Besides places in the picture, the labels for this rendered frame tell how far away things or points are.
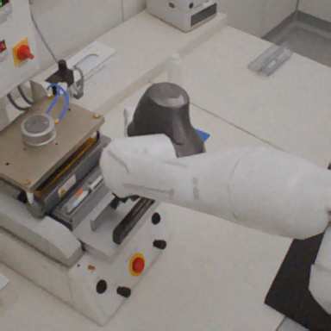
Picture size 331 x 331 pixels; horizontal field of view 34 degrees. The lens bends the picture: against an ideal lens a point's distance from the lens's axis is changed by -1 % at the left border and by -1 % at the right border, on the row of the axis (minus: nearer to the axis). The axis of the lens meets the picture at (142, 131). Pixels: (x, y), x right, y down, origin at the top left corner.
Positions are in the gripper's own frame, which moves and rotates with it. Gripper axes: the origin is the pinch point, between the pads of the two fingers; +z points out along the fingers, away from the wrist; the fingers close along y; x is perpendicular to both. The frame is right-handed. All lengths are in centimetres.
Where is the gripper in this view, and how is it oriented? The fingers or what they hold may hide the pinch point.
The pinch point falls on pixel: (119, 197)
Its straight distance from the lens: 125.1
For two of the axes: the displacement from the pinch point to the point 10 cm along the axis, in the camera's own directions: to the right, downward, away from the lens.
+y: 7.9, 5.9, -1.6
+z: -2.6, 5.6, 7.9
